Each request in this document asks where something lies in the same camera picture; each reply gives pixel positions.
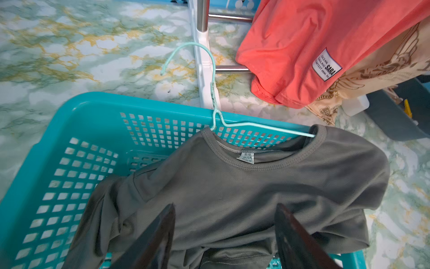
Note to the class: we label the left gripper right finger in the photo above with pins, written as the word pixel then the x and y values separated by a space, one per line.
pixel 297 249

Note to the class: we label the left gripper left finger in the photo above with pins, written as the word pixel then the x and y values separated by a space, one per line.
pixel 151 250

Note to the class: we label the dark grey garment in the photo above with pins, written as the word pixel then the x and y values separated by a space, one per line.
pixel 225 199

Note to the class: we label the red garment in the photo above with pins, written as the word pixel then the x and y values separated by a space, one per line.
pixel 297 49

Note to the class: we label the beige compass print t-shirt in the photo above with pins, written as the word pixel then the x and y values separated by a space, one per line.
pixel 404 57

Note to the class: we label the pile of coloured clothespins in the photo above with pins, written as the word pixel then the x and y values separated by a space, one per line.
pixel 404 104

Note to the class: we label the teal laundry basket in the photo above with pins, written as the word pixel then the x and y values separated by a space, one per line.
pixel 92 136

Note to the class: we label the dark grey clothespin tray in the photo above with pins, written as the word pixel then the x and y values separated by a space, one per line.
pixel 392 118

